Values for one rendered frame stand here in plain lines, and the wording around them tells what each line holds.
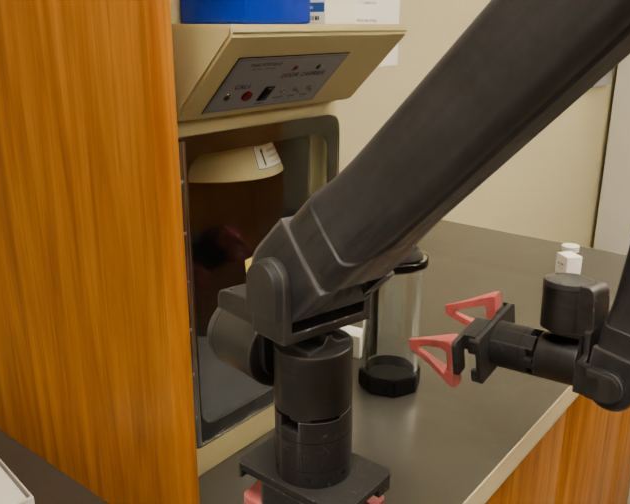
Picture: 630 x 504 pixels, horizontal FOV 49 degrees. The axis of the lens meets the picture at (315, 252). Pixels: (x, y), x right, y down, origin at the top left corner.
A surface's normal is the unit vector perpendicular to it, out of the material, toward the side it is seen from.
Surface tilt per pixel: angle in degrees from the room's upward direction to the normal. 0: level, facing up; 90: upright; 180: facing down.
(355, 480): 0
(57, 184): 90
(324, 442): 90
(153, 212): 90
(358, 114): 90
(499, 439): 0
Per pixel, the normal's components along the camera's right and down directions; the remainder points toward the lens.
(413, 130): -0.79, 0.14
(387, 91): 0.78, 0.20
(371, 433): 0.00, -0.95
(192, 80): -0.62, 0.25
